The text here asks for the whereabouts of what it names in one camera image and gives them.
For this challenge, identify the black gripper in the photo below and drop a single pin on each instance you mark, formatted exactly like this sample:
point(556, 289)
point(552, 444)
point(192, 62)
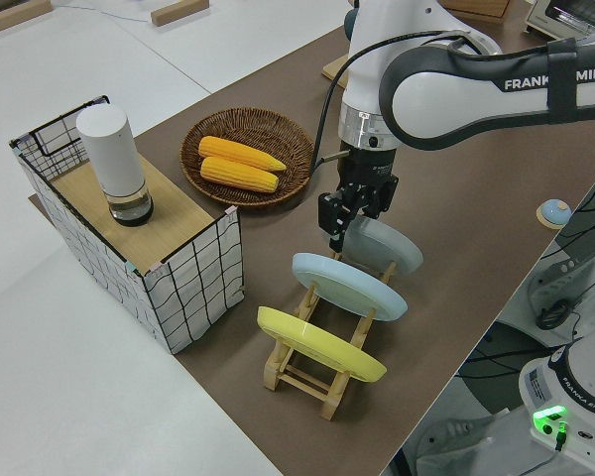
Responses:
point(372, 166)

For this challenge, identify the gray plate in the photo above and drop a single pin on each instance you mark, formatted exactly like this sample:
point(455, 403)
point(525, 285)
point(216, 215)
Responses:
point(387, 248)

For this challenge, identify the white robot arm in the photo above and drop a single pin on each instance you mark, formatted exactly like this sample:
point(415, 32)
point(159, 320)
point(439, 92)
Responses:
point(426, 99)
point(565, 392)

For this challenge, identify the light blue plate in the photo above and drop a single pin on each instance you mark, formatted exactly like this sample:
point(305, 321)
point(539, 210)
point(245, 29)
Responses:
point(347, 285)

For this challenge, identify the yellow plate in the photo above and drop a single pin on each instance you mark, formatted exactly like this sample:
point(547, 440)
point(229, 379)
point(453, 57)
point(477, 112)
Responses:
point(317, 342)

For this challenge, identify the wooden plate rack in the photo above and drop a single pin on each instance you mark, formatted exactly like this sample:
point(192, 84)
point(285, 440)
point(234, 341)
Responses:
point(334, 396)

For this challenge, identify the brown table mat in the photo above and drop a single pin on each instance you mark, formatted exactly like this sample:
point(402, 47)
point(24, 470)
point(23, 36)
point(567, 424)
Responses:
point(451, 223)

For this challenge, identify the yellow corn cob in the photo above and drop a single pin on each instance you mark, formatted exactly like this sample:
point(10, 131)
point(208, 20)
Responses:
point(238, 174)
point(238, 151)

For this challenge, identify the pink binder clip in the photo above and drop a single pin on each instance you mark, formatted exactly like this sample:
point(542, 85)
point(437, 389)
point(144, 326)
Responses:
point(231, 213)
point(155, 269)

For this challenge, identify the wooden mug tree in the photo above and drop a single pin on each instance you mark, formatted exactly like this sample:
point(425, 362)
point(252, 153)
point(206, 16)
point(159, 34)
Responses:
point(333, 68)

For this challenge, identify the brown wicker basket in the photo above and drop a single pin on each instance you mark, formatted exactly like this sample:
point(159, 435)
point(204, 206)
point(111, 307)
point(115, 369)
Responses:
point(238, 124)

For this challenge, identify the wooden board shelf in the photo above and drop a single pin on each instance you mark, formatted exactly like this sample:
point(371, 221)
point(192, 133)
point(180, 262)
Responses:
point(178, 213)

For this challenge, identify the blue service bell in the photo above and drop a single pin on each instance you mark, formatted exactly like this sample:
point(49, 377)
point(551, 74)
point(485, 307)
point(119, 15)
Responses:
point(554, 210)

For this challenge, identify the white floor device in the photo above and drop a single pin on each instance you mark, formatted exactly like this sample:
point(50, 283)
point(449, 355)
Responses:
point(560, 277)

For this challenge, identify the teal binder clip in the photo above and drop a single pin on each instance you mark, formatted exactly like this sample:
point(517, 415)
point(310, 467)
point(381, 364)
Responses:
point(130, 268)
point(16, 145)

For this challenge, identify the wooden box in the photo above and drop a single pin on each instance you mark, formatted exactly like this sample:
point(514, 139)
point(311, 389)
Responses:
point(486, 7)

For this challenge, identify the white cylindrical bottle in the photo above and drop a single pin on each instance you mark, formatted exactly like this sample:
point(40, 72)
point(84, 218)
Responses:
point(111, 149)

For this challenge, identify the long wooden block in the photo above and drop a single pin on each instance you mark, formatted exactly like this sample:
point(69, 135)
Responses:
point(178, 11)
point(15, 16)

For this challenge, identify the white toaster oven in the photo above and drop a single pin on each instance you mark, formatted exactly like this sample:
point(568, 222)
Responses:
point(555, 15)

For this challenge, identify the black plug with green light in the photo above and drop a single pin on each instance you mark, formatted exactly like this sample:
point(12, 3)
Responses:
point(560, 436)

